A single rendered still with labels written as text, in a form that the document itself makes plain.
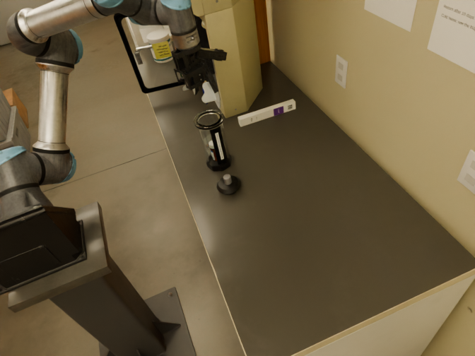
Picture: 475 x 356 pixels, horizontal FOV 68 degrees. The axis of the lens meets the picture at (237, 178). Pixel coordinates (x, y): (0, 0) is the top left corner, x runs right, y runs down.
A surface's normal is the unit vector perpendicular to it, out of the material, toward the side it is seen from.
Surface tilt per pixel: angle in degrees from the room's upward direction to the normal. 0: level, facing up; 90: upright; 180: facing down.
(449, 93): 90
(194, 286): 0
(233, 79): 90
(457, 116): 90
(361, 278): 0
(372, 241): 0
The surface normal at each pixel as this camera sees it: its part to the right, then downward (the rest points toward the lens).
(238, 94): 0.36, 0.63
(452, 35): -0.92, 0.35
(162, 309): -0.15, -0.69
